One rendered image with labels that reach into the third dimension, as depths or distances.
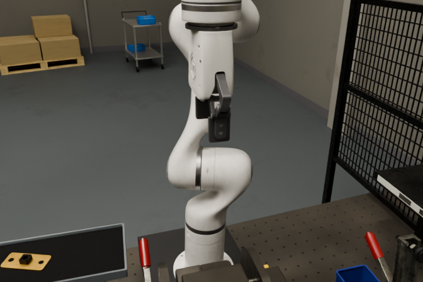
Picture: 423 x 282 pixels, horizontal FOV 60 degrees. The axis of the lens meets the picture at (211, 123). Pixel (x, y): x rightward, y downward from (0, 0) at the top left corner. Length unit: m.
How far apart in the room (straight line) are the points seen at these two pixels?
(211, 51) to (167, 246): 0.93
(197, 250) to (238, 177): 0.27
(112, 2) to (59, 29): 1.24
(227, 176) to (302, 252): 0.61
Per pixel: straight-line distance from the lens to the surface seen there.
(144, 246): 0.81
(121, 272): 0.75
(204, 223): 1.05
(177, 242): 1.34
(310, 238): 1.55
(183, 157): 0.96
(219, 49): 0.50
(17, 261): 0.83
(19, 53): 6.91
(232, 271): 0.70
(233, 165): 0.97
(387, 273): 0.89
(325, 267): 1.45
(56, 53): 6.97
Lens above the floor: 1.68
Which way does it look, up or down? 24 degrees down
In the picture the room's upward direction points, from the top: straight up
